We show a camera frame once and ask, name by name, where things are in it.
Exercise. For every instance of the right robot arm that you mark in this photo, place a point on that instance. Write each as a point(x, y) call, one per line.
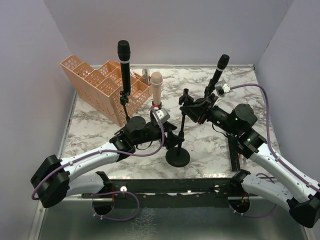
point(300, 194)

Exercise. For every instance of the black tripod mic stand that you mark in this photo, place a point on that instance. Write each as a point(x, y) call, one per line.
point(123, 101)

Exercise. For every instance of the peach plastic desk organizer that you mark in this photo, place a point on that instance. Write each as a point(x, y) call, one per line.
point(100, 88)

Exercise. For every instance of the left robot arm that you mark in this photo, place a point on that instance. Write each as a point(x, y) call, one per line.
point(52, 179)

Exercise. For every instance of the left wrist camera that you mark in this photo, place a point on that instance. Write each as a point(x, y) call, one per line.
point(166, 117)

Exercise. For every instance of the markers in organizer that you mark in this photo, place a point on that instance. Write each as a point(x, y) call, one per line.
point(132, 73)

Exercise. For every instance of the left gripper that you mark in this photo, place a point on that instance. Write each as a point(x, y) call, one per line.
point(166, 133)

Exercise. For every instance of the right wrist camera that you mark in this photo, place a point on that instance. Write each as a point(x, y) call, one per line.
point(222, 88)

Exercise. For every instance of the pens in white packet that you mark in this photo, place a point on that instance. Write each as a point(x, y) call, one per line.
point(243, 159)

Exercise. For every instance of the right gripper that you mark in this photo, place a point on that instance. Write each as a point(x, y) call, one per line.
point(200, 110)

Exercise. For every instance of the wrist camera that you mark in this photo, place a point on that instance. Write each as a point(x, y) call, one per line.
point(222, 88)
point(166, 117)

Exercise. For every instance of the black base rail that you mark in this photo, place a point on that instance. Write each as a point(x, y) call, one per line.
point(182, 192)

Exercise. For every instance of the black round-base stand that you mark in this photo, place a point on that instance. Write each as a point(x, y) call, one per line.
point(209, 88)
point(156, 105)
point(178, 156)

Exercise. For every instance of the black microphone silver grille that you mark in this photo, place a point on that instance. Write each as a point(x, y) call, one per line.
point(233, 154)

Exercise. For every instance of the beige microphone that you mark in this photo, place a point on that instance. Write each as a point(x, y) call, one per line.
point(156, 81)

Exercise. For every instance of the clear ruler in organizer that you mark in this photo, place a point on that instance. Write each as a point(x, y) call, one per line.
point(146, 76)

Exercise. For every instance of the black slim microphone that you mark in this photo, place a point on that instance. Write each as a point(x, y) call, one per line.
point(221, 65)

